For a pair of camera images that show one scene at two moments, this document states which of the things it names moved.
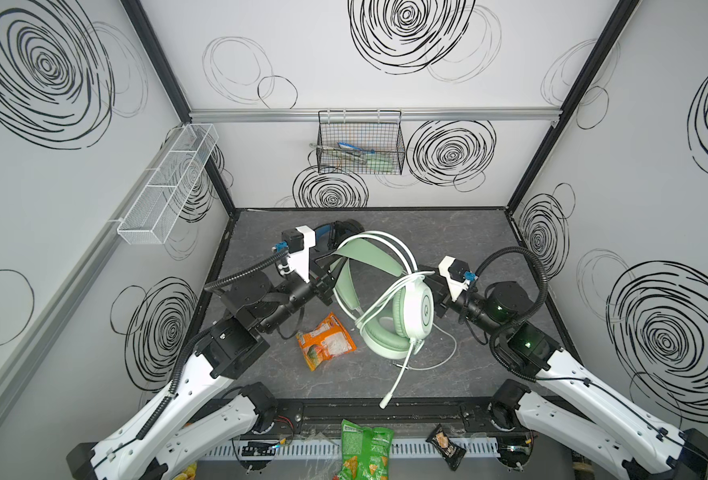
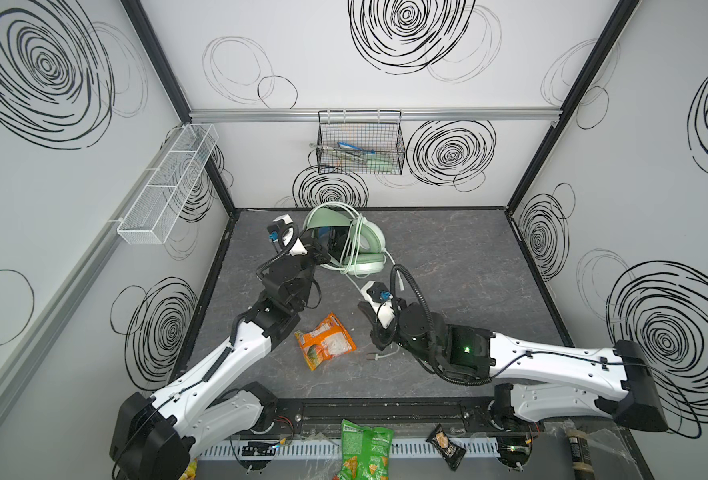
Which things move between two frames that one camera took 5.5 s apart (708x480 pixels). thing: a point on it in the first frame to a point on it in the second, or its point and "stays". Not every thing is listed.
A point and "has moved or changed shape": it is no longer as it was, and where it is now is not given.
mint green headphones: x=372 y=277 has moved or changed shape
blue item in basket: x=349 y=146 stays
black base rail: x=404 y=417 stays
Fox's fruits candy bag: x=189 y=474 stays
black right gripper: x=441 y=294 to x=387 y=335
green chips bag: x=366 y=452 stays
